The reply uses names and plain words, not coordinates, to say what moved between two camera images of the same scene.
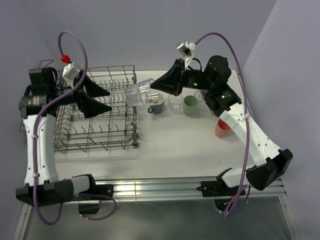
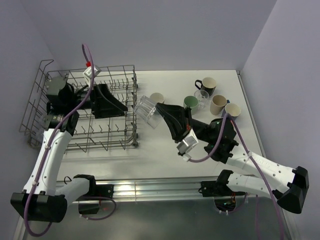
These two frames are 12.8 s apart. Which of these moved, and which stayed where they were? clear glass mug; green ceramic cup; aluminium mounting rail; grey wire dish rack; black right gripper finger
Moved: black right gripper finger
Stayed: clear glass mug; green ceramic cup; grey wire dish rack; aluminium mounting rail
